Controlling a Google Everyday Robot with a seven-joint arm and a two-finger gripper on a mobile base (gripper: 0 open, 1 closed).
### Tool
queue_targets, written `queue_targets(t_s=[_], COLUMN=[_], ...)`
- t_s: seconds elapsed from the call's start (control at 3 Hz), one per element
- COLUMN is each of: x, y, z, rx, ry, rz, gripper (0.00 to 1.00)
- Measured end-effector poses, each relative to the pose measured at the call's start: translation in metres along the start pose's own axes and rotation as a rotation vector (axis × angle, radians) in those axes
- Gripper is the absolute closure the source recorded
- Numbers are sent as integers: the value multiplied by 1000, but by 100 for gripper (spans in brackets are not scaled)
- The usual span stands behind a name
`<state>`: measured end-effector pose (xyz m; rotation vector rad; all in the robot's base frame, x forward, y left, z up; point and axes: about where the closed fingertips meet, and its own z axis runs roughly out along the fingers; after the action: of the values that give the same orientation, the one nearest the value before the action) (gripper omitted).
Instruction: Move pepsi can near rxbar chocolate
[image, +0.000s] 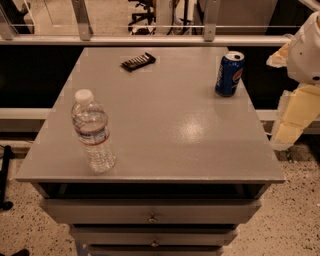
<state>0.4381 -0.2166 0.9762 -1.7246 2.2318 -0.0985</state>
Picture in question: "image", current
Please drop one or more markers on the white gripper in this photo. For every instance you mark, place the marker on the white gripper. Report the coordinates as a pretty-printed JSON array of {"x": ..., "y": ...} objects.
[{"x": 306, "y": 55}]

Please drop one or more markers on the blue pepsi can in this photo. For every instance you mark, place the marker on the blue pepsi can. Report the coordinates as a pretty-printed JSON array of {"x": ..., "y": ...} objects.
[{"x": 230, "y": 72}]

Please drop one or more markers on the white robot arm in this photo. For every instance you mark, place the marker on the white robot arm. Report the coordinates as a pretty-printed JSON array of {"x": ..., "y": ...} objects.
[{"x": 311, "y": 25}]

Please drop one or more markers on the grey drawer cabinet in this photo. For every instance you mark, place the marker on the grey drawer cabinet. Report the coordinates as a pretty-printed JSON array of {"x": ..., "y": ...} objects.
[{"x": 173, "y": 136}]

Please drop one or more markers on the black office chair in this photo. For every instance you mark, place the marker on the black office chair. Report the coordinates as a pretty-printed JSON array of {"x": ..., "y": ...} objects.
[{"x": 148, "y": 15}]

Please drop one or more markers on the clear plastic water bottle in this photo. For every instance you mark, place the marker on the clear plastic water bottle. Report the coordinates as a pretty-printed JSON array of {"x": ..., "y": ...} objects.
[{"x": 91, "y": 125}]

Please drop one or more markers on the middle grey drawer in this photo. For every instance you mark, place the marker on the middle grey drawer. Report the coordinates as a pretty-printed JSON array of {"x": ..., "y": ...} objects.
[{"x": 169, "y": 236}]

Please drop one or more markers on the grey drawer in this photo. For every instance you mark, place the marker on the grey drawer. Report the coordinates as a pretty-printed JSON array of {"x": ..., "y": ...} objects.
[
  {"x": 156, "y": 211},
  {"x": 158, "y": 251},
  {"x": 169, "y": 236}
]

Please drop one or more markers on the bottom grey drawer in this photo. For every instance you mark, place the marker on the bottom grey drawer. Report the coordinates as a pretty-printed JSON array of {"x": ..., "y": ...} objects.
[{"x": 158, "y": 251}]

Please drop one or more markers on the top grey drawer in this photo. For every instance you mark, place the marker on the top grey drawer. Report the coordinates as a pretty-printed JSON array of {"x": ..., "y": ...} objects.
[{"x": 156, "y": 211}]

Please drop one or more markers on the black stand base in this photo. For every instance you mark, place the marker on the black stand base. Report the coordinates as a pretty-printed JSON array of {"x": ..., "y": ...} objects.
[{"x": 7, "y": 156}]

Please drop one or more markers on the metal railing frame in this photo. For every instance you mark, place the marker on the metal railing frame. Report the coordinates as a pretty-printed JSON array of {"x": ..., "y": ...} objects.
[{"x": 204, "y": 30}]

